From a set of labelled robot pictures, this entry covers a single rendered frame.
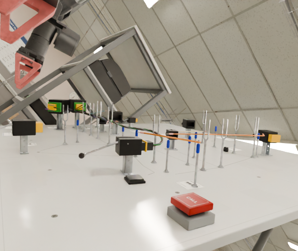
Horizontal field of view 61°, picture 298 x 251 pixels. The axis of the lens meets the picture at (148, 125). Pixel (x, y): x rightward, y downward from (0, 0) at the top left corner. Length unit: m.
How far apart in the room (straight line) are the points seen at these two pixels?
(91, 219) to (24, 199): 0.15
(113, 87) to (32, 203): 1.26
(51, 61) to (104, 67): 6.66
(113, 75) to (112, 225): 1.35
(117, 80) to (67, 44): 0.90
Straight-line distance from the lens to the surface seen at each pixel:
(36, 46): 0.82
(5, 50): 8.30
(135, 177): 0.59
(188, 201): 0.43
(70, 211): 0.46
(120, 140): 0.60
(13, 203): 0.51
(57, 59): 8.33
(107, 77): 1.66
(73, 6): 0.87
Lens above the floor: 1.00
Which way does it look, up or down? 20 degrees up
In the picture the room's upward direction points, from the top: 50 degrees clockwise
